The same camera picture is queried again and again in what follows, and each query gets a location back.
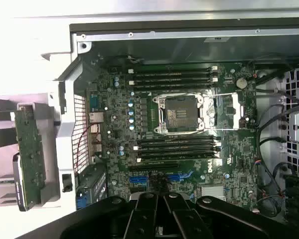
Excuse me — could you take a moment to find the blue expansion slot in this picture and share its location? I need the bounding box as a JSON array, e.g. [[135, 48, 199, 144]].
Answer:
[[129, 171, 193, 185]]

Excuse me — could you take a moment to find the silver chipset heatsink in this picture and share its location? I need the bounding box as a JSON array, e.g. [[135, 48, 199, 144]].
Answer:
[[201, 186, 227, 201]]

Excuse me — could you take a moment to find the black expansion slot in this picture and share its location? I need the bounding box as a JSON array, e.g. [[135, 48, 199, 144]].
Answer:
[[128, 161, 179, 172]]

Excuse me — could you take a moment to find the green motherboard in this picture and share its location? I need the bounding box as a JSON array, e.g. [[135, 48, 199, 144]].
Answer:
[[86, 62, 259, 209]]

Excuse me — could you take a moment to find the CPU socket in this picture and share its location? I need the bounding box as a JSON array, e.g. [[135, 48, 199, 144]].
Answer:
[[152, 93, 205, 135]]

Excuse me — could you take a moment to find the grey printed parts rack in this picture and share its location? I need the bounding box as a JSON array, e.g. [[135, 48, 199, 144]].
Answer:
[[0, 94, 63, 212]]

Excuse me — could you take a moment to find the silver socket cover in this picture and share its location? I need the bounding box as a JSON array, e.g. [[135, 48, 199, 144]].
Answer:
[[204, 92, 245, 130]]

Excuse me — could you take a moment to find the open black PC case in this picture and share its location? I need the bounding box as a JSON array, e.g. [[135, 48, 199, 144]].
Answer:
[[41, 8, 299, 234]]

